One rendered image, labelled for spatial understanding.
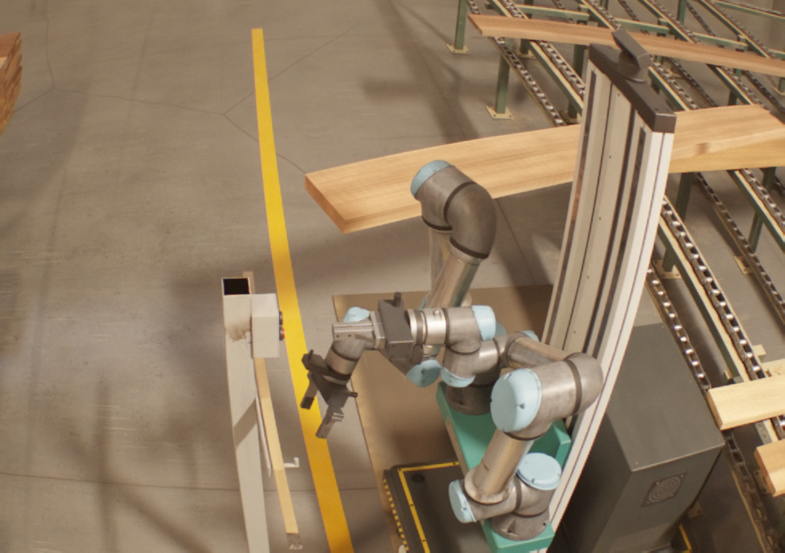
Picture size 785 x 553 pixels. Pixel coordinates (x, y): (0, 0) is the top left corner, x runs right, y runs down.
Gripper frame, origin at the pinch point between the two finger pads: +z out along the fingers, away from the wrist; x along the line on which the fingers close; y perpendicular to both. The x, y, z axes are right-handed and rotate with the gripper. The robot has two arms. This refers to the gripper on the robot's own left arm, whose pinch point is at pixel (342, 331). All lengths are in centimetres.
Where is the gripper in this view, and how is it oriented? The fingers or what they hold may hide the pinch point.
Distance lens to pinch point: 211.9
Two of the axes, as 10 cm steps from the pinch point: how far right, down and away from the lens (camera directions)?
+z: -9.8, 0.4, -1.9
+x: 1.8, 6.3, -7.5
